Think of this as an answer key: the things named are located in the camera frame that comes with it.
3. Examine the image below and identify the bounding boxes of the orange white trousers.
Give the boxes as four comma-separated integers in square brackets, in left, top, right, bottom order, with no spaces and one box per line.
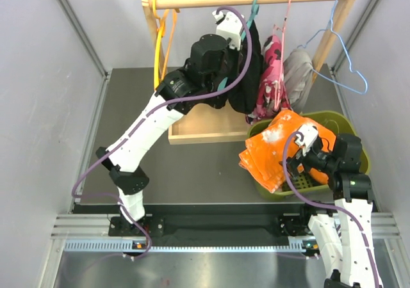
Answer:
[239,110,336,193]

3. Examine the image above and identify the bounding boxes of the black trousers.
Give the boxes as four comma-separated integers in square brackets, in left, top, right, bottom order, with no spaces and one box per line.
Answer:
[205,22,263,115]

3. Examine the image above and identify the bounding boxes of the teal plastic hanger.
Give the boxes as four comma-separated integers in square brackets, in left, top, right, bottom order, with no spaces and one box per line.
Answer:
[217,0,259,91]

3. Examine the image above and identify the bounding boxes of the orange plastic hanger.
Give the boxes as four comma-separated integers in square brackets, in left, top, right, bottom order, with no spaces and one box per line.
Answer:
[152,0,180,90]

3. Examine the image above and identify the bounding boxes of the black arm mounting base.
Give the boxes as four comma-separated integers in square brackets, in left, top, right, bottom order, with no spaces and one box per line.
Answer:
[108,213,316,239]

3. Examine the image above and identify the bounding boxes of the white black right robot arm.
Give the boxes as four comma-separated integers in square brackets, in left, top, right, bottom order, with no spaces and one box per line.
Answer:
[282,127,383,287]

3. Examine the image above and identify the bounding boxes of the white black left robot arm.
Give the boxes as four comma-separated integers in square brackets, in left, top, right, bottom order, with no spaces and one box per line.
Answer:
[97,34,243,235]

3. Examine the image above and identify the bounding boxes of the pink camouflage trousers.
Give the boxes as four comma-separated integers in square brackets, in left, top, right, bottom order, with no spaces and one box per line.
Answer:
[246,35,291,124]

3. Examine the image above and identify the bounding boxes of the grey trousers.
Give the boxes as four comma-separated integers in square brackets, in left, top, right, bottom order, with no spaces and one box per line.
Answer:
[284,49,313,113]

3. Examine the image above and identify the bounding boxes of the olive green plastic basket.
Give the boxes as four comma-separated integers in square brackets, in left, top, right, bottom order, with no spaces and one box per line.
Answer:
[246,111,357,201]

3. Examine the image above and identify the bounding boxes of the wooden clothes rack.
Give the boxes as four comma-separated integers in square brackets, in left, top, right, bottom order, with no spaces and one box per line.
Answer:
[141,0,355,145]

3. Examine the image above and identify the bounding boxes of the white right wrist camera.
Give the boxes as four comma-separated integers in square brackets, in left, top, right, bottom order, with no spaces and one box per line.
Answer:
[294,124,318,156]

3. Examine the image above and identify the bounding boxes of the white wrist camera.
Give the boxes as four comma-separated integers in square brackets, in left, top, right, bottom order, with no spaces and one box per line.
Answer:
[212,10,243,51]
[294,124,318,156]

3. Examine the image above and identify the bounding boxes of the pink wire hanger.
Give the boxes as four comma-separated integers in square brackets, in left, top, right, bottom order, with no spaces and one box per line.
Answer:
[273,0,291,111]

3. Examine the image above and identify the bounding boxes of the grey slotted cable duct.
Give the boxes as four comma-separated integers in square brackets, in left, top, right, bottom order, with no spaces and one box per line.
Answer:
[64,239,318,253]

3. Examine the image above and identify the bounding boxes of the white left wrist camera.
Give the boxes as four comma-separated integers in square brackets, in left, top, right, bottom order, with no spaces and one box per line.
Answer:
[212,10,243,51]

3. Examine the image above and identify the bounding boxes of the blue wire hanger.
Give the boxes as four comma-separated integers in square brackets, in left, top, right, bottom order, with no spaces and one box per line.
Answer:
[297,0,368,96]

